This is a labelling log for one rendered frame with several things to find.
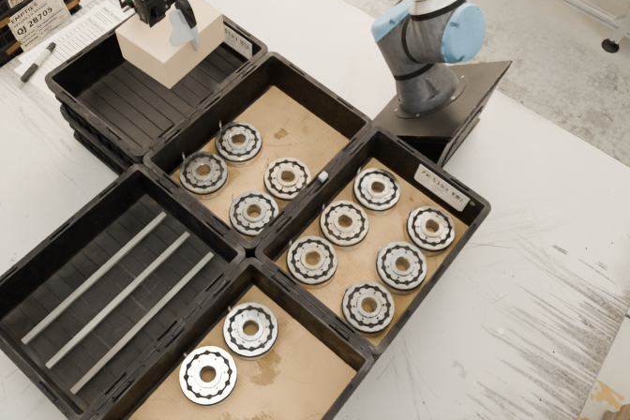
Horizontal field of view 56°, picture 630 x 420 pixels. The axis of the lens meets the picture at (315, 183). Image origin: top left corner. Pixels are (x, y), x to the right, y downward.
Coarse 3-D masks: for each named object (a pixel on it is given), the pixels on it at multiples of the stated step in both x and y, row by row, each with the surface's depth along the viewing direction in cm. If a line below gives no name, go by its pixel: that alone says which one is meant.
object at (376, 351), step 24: (360, 144) 125; (408, 144) 124; (336, 168) 120; (432, 168) 122; (312, 192) 117; (288, 216) 114; (480, 216) 118; (264, 240) 111; (264, 264) 109; (432, 288) 110; (408, 312) 108; (360, 336) 104
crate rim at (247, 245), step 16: (256, 64) 132; (288, 64) 132; (240, 80) 129; (224, 96) 127; (336, 96) 129; (352, 112) 128; (176, 128) 122; (368, 128) 126; (160, 144) 120; (352, 144) 123; (144, 160) 117; (336, 160) 121; (160, 176) 116; (304, 192) 117; (208, 208) 114; (288, 208) 115; (224, 224) 112; (272, 224) 115; (240, 240) 111; (256, 240) 111
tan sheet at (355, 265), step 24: (384, 168) 133; (408, 192) 130; (384, 216) 127; (408, 216) 128; (384, 240) 124; (456, 240) 126; (312, 264) 120; (360, 264) 121; (432, 264) 123; (336, 288) 118; (336, 312) 116; (384, 336) 115
